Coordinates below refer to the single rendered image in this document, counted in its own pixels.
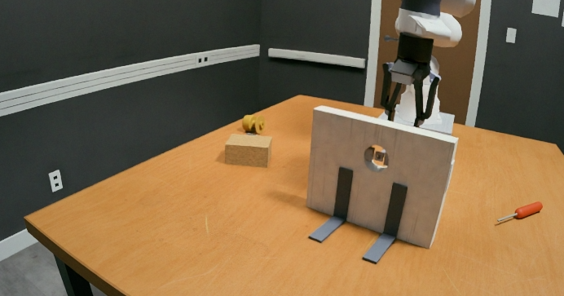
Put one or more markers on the beige wooden door panel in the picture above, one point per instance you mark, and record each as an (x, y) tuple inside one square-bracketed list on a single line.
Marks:
[(418, 159)]

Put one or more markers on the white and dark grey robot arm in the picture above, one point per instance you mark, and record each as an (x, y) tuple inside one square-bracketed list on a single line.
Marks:
[(427, 19)]

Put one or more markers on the orange-handled screwdriver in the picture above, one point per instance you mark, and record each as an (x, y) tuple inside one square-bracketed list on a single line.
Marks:
[(525, 211)]

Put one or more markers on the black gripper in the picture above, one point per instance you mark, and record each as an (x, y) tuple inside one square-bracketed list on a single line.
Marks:
[(420, 51)]

